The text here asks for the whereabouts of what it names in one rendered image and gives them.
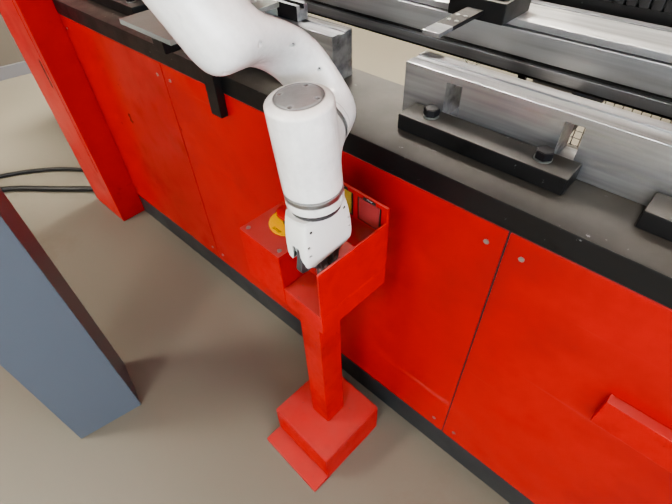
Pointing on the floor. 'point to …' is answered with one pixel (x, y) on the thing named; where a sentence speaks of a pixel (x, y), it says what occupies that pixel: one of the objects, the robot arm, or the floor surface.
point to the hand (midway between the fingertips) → (326, 268)
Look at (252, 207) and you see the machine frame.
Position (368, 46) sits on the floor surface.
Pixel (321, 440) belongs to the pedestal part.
